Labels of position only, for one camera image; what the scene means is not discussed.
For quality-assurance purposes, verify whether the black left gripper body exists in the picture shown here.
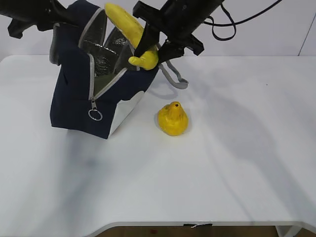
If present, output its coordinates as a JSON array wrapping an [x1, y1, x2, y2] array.
[[0, 0, 63, 39]]

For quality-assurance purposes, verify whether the yellow banana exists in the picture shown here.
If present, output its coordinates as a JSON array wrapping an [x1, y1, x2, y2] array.
[[104, 2, 158, 71]]

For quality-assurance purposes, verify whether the white table leg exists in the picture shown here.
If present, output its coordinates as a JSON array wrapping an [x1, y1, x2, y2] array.
[[275, 226, 302, 237]]

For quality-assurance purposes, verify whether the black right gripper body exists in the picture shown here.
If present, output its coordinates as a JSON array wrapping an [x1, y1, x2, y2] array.
[[132, 0, 204, 56]]

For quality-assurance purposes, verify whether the yellow pear-shaped toy fruit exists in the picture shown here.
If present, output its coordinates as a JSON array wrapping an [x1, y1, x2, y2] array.
[[157, 101, 189, 136]]

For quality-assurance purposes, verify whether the navy blue lunch bag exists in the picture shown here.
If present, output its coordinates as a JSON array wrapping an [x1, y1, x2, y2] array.
[[49, 0, 188, 139]]

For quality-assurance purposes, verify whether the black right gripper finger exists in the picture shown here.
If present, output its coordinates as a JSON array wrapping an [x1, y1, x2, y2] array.
[[158, 39, 185, 64], [134, 22, 162, 57]]

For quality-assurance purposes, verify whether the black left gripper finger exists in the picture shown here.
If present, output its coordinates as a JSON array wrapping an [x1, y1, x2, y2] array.
[[50, 6, 78, 26]]

